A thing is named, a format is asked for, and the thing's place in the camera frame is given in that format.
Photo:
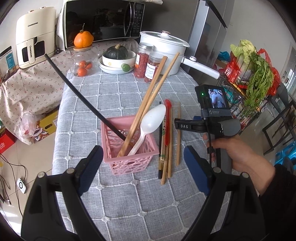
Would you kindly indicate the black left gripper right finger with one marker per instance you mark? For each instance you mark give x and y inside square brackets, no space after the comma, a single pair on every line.
[204,178]

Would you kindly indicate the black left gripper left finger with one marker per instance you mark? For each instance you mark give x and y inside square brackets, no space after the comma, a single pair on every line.
[76,181]

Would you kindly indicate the pink perforated utensil basket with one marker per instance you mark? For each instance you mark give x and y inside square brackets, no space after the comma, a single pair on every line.
[129,148]

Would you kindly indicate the white plastic spoon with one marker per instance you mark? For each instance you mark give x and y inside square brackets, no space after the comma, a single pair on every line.
[150,122]

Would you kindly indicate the person's right forearm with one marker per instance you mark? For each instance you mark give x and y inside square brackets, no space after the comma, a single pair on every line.
[278,206]

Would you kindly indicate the person's right hand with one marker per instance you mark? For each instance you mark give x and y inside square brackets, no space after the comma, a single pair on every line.
[244,159]

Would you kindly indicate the white device on floor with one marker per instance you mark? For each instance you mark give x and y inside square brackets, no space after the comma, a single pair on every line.
[21,186]

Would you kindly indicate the green leafy vegetables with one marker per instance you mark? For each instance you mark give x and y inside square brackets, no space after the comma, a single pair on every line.
[259,83]

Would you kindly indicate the yellow cardboard box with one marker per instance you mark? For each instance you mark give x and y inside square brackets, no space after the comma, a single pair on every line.
[46,126]

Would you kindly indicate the grey checked tablecloth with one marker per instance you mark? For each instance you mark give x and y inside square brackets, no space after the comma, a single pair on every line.
[126,200]

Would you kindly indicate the pale green cabbage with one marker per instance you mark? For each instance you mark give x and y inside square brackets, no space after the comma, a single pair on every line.
[245,48]

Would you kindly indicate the red box on floor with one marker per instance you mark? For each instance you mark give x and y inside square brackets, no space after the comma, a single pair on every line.
[7,139]

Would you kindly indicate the clear jar red label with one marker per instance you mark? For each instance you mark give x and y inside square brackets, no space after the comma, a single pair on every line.
[152,66]

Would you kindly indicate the white electric cooking pot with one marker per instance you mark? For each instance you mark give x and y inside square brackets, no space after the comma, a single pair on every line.
[168,45]

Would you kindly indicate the clear jar red goji berries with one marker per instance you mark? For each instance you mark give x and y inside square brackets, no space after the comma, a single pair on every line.
[142,57]

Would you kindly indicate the grey refrigerator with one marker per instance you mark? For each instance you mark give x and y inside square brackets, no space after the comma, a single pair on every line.
[202,24]

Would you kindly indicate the floral dotted table cloth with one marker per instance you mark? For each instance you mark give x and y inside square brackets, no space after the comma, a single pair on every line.
[39,89]

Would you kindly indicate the green lime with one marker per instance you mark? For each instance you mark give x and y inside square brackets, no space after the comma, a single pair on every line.
[125,67]

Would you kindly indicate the white bowl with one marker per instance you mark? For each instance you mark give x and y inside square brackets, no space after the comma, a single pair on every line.
[114,63]

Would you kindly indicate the white plate stack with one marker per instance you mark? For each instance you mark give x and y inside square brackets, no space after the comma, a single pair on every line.
[112,70]

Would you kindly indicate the dark green pumpkin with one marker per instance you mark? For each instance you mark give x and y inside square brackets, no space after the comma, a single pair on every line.
[117,52]

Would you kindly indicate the glass jar with tomatoes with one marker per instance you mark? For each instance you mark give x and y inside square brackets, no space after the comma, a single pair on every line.
[85,61]

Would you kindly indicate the floral cloth microwave cover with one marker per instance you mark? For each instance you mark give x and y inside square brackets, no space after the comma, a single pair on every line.
[160,2]

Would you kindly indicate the clear jar black lid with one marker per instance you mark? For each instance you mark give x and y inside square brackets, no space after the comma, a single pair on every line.
[8,66]

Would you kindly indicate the orange tangerine fruit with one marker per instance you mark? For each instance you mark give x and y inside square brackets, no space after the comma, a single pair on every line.
[83,39]

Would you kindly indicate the black microwave oven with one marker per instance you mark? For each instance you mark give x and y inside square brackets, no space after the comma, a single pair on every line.
[105,20]

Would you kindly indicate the white air fryer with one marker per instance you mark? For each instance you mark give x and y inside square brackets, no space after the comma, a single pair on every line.
[35,36]

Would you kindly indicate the black wire storage rack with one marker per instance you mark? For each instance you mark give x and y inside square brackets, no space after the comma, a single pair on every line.
[234,80]

